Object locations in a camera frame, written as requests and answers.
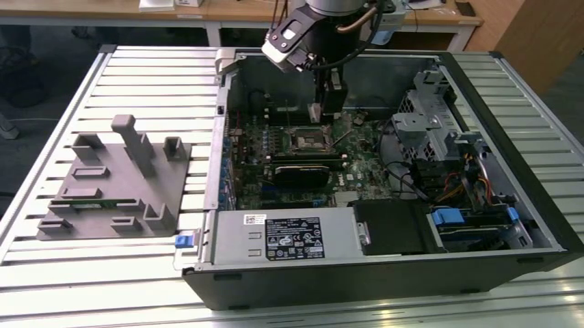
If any green RAM stick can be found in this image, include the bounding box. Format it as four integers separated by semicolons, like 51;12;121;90
50;199;138;210

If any green motherboard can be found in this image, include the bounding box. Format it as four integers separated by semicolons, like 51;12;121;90
222;108;399;211

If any blue disk carrier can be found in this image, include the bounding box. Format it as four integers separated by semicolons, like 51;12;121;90
428;207;515;240

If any black graphics card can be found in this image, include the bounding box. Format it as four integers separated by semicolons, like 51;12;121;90
272;163;331;189

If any wooden desk white frame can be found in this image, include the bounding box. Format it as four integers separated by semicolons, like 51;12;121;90
205;0;486;52
0;0;209;28

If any silver power supply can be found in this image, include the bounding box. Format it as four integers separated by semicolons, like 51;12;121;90
210;206;367;267

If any grey furniture foot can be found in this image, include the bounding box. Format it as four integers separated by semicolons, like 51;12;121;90
0;112;20;140

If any orange wire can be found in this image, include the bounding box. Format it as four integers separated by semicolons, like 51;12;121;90
472;176;498;206

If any silver drive cage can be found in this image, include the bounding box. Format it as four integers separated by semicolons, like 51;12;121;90
391;70;463;161

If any black PC case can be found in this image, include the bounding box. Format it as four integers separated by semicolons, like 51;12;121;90
181;47;584;312

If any black camera cable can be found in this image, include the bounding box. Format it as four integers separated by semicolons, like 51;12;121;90
319;0;381;69

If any wooden cabinet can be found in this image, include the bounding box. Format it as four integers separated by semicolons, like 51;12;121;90
466;0;584;95

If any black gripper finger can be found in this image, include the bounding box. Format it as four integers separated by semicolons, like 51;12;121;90
323;66;351;117
313;64;328;105

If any CPU socket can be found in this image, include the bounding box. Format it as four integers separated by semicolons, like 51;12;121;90
284;125;339;153

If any copper-sleeved cable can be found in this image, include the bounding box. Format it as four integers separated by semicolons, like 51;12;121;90
337;6;381;35

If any yellow wire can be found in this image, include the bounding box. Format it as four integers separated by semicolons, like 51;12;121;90
436;184;466;204

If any black plastic shroud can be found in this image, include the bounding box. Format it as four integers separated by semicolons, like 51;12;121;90
353;200;435;256

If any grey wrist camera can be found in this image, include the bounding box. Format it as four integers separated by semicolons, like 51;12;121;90
381;0;408;27

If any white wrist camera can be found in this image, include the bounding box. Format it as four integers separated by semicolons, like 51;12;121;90
261;6;317;73

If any grey parts rack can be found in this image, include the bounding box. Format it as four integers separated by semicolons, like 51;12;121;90
35;114;193;242

